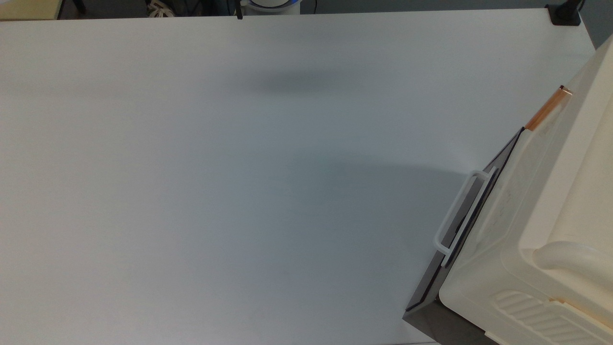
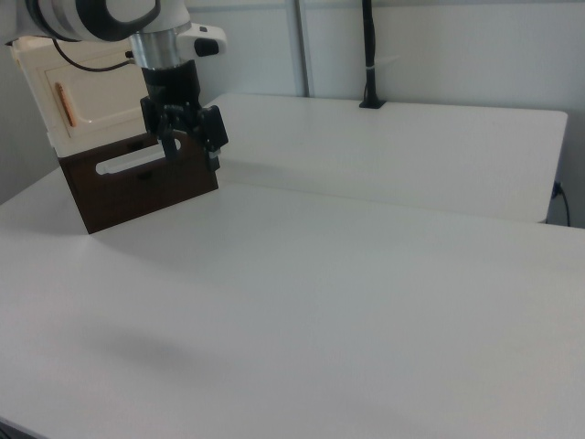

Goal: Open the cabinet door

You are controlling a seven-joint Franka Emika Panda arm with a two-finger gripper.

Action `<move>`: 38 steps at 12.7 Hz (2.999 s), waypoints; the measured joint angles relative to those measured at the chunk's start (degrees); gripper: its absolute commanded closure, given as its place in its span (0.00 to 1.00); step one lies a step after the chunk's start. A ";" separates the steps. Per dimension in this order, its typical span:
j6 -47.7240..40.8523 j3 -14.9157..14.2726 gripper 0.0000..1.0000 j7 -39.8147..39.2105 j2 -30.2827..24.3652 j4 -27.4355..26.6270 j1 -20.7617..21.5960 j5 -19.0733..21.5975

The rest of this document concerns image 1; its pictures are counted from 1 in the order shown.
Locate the white door handle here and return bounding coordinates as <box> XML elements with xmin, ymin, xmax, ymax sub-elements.
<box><xmin>432</xmin><ymin>169</ymin><xmax>499</xmax><ymax>255</ymax></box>

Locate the amber-edged cream cabinet door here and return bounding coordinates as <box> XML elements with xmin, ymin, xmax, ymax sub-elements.
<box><xmin>433</xmin><ymin>85</ymin><xmax>574</xmax><ymax>269</ymax></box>

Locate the cream plastic storage cabinet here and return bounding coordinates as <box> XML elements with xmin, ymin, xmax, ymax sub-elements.
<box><xmin>438</xmin><ymin>34</ymin><xmax>613</xmax><ymax>345</ymax></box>

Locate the yellow wooden table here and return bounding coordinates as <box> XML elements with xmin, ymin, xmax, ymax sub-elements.
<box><xmin>0</xmin><ymin>0</ymin><xmax>65</xmax><ymax>21</ymax></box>

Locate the black table clamp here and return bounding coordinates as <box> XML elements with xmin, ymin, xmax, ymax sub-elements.
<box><xmin>545</xmin><ymin>0</ymin><xmax>586</xmax><ymax>26</ymax></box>

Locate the white cable bundle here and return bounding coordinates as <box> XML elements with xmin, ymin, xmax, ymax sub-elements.
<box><xmin>146</xmin><ymin>0</ymin><xmax>170</xmax><ymax>18</ymax></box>

